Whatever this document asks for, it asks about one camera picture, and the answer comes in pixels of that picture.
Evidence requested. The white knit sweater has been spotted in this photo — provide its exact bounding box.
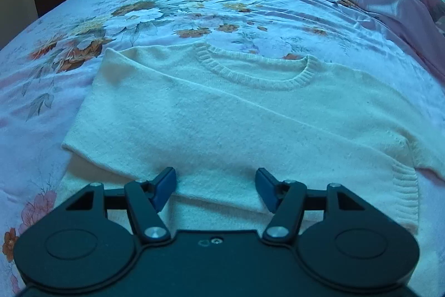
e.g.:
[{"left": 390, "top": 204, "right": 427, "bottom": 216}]
[{"left": 56, "top": 42, "right": 445, "bottom": 238}]

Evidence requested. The pink blanket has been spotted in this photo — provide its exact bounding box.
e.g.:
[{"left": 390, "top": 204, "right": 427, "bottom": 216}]
[{"left": 292, "top": 0, "right": 445, "bottom": 82}]

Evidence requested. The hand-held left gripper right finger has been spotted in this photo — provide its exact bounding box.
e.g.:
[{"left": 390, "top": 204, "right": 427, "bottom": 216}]
[{"left": 255, "top": 168, "right": 369, "bottom": 245}]

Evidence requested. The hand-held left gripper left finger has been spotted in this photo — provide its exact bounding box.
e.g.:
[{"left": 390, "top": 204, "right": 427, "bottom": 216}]
[{"left": 64, "top": 168, "right": 178, "bottom": 246}]

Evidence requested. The floral bed sheet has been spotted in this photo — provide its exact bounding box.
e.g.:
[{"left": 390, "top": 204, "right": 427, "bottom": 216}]
[{"left": 0, "top": 0, "right": 445, "bottom": 297}]

